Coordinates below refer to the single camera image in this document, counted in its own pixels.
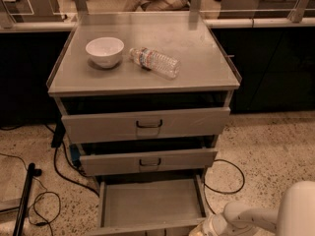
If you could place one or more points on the padded gripper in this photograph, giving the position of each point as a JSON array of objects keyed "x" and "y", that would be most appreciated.
[{"x": 213, "y": 226}]

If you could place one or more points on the grey bottom drawer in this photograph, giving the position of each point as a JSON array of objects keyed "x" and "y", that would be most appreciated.
[{"x": 159, "y": 208}]

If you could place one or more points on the grey drawer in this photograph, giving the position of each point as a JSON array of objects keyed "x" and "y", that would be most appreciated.
[
  {"x": 159, "y": 208},
  {"x": 152, "y": 161},
  {"x": 130, "y": 126}
]

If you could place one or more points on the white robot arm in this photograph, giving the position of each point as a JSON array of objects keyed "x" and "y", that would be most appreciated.
[{"x": 295, "y": 216}]

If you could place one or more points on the grey middle drawer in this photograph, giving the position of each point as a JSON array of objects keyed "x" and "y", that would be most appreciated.
[{"x": 152, "y": 161}]

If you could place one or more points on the grey top drawer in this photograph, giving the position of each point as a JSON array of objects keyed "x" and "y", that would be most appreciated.
[{"x": 130, "y": 126}]

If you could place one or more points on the grey metal drawer cabinet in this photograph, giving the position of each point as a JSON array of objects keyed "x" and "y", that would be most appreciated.
[{"x": 206, "y": 78}]

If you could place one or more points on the black metal stand bar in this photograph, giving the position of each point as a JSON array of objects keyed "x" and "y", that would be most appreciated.
[{"x": 23, "y": 206}]

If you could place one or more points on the clear plastic water bottle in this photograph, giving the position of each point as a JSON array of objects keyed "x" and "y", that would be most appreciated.
[{"x": 154, "y": 61}]

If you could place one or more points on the white ceramic bowl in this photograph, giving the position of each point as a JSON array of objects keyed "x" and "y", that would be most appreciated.
[{"x": 106, "y": 52}]

